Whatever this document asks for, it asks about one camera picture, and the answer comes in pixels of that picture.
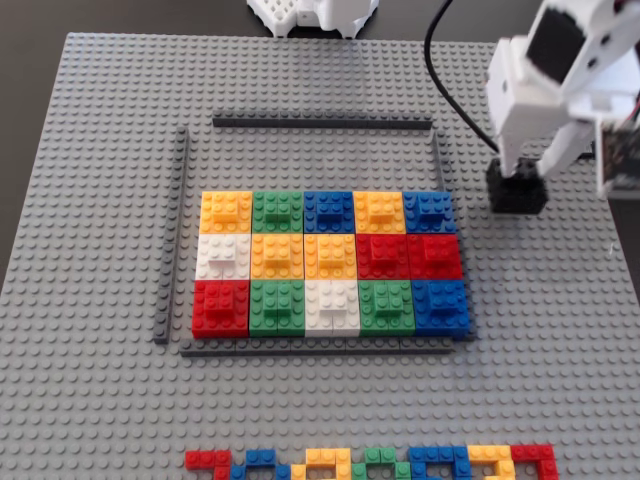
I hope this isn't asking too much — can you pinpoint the blue lego cube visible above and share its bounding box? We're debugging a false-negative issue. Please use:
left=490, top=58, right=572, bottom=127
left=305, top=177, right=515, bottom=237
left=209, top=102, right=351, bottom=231
left=411, top=278, right=472, bottom=338
left=302, top=190, right=356, bottom=236
left=402, top=190, right=458, bottom=236

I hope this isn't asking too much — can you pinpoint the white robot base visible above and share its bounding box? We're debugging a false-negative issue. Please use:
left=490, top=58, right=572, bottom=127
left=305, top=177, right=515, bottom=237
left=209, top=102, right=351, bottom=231
left=246, top=0, right=381, bottom=39

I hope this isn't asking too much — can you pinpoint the red lego cube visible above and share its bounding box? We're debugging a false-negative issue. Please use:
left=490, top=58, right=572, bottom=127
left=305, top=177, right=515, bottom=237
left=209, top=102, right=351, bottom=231
left=190, top=278, right=252, bottom=341
left=355, top=233, right=413, bottom=281
left=408, top=233, right=466, bottom=281

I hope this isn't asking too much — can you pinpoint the yellow lego letter shape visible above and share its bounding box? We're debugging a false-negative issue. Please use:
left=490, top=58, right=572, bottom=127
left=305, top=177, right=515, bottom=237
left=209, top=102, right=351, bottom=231
left=290, top=447, right=352, bottom=480
left=467, top=444, right=517, bottom=480

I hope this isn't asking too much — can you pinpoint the long dark grey wall bar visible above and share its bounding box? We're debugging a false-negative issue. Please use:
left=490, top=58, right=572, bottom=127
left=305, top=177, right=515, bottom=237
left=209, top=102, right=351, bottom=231
left=428, top=129, right=477, bottom=344
left=178, top=337, right=459, bottom=359
left=212, top=109, right=434, bottom=131
left=152, top=126, right=191, bottom=345

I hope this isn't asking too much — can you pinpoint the yellow lego cube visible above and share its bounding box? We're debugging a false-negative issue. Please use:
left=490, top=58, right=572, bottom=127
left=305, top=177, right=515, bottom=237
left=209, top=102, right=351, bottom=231
left=352, top=190, right=407, bottom=236
left=199, top=190, right=254, bottom=236
left=303, top=233, right=360, bottom=282
left=249, top=233, right=307, bottom=282

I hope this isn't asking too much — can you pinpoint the black lego cube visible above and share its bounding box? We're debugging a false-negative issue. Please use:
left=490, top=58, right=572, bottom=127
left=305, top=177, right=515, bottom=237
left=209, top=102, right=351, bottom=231
left=485, top=158, right=550, bottom=217

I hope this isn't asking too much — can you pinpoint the green lego letter shape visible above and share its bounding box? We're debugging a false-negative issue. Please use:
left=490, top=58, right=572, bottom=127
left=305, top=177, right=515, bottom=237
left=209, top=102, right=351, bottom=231
left=349, top=446, right=413, bottom=480

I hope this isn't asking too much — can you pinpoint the red lego letter shape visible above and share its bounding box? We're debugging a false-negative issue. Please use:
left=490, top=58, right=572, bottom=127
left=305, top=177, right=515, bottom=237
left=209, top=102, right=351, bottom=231
left=510, top=443, right=559, bottom=480
left=184, top=449, right=233, bottom=480

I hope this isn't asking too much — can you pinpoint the black cable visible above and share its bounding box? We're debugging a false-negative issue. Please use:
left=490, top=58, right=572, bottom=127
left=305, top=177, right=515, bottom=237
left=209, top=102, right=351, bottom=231
left=423, top=0, right=502, bottom=154

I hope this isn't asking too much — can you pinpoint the white lego cube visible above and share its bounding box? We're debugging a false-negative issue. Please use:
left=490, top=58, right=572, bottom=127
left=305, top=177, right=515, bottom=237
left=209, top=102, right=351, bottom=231
left=194, top=232, right=253, bottom=282
left=303, top=278, right=363, bottom=339

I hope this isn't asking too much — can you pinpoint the blue lego letter shape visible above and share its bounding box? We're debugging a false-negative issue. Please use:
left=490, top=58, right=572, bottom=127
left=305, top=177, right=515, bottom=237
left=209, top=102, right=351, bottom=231
left=229, top=448, right=292, bottom=480
left=408, top=445, right=472, bottom=480

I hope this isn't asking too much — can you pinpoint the grey lego baseplate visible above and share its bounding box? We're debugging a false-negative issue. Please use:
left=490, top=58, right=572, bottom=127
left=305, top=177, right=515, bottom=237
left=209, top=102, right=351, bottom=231
left=0, top=32, right=640, bottom=480

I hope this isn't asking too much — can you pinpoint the green lego cube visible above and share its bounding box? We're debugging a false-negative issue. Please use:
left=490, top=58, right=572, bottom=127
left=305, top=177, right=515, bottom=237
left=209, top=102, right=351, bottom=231
left=248, top=279, right=308, bottom=339
left=358, top=279, right=418, bottom=338
left=251, top=190, right=306, bottom=236

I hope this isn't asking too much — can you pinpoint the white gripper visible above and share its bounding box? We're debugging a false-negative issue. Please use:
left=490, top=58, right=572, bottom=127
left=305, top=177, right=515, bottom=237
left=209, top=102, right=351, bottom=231
left=486, top=38, right=596, bottom=179

